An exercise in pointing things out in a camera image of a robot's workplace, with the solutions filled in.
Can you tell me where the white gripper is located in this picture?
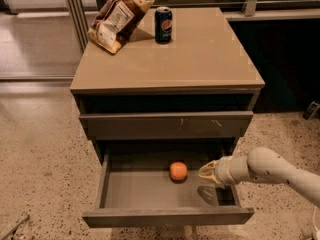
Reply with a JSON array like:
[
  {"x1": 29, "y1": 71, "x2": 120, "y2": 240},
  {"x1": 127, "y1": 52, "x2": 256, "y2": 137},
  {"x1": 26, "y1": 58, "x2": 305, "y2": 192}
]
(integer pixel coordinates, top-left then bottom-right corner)
[{"x1": 199, "y1": 156, "x2": 236, "y2": 185}]

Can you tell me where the orange fruit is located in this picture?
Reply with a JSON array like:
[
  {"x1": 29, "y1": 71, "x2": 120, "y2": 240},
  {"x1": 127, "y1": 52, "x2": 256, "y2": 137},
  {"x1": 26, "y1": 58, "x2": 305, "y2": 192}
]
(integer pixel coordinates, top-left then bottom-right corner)
[{"x1": 169, "y1": 162, "x2": 188, "y2": 181}]

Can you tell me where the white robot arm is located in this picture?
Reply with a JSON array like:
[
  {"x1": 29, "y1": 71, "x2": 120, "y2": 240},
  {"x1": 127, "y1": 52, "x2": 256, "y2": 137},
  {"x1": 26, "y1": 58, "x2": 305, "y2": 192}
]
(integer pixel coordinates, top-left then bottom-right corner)
[{"x1": 198, "y1": 147, "x2": 320, "y2": 207}]

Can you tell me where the closed top drawer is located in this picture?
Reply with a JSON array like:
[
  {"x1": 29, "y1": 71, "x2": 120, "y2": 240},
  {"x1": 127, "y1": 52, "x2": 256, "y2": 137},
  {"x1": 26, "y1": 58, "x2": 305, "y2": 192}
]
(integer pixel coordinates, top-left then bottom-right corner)
[{"x1": 79, "y1": 111, "x2": 253, "y2": 140}]

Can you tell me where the open middle drawer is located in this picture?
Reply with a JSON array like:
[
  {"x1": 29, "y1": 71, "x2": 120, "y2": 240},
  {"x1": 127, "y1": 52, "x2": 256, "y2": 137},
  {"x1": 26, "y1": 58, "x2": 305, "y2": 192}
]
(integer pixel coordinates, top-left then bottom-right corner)
[{"x1": 83, "y1": 151, "x2": 254, "y2": 228}]

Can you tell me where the grey drawer cabinet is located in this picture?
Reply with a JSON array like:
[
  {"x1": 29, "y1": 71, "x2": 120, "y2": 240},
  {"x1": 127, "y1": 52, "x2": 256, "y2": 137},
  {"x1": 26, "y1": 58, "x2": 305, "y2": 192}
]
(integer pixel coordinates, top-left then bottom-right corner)
[{"x1": 71, "y1": 8, "x2": 264, "y2": 157}]

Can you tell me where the small dark floor device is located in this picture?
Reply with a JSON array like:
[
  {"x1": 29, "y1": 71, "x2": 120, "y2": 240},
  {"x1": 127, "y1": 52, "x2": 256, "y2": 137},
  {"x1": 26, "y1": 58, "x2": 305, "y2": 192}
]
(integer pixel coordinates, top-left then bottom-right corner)
[{"x1": 302, "y1": 101, "x2": 320, "y2": 120}]

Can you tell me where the blue Pepsi can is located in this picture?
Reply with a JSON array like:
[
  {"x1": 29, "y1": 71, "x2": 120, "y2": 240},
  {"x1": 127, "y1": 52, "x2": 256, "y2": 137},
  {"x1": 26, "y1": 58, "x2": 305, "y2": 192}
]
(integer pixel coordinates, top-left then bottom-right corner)
[{"x1": 154, "y1": 6, "x2": 173, "y2": 44}]

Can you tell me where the brown chip bag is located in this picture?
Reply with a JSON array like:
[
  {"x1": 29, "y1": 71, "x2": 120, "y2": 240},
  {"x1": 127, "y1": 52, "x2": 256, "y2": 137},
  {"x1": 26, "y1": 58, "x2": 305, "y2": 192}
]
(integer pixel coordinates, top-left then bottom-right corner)
[{"x1": 87, "y1": 0, "x2": 155, "y2": 54}]

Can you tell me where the metal tool on floor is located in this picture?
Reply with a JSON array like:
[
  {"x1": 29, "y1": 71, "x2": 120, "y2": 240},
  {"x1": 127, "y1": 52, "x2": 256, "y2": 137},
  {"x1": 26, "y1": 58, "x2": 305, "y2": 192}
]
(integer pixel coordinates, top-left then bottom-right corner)
[{"x1": 0, "y1": 215, "x2": 30, "y2": 240}]

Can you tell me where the white cable on floor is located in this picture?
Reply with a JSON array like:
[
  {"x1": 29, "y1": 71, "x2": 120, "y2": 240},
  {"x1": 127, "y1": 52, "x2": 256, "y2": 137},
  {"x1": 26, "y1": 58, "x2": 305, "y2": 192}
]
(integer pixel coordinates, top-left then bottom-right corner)
[{"x1": 311, "y1": 205, "x2": 320, "y2": 240}]

